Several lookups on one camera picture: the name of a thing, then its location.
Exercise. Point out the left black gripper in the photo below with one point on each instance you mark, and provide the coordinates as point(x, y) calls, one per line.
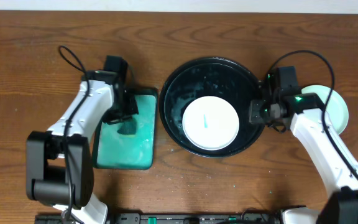
point(129, 106)

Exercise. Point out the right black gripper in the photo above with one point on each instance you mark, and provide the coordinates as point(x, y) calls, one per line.
point(254, 117)

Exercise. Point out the dark green sponge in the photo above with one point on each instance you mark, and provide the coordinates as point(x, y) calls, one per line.
point(128, 127)

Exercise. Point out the light green plate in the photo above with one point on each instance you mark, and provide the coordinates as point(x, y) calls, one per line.
point(337, 108)

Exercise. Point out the white plate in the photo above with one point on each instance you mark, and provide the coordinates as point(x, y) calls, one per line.
point(210, 123)

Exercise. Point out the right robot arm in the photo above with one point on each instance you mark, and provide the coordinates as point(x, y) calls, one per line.
point(305, 117)

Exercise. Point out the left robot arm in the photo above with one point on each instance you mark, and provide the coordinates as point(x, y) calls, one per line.
point(59, 170)

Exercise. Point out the green rectangular soapy tray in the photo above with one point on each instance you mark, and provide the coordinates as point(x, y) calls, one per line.
point(115, 151)

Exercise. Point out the black round tray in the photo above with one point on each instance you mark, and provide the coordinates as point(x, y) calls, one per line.
point(210, 76)

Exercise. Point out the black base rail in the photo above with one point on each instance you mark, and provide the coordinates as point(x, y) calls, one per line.
point(249, 215)

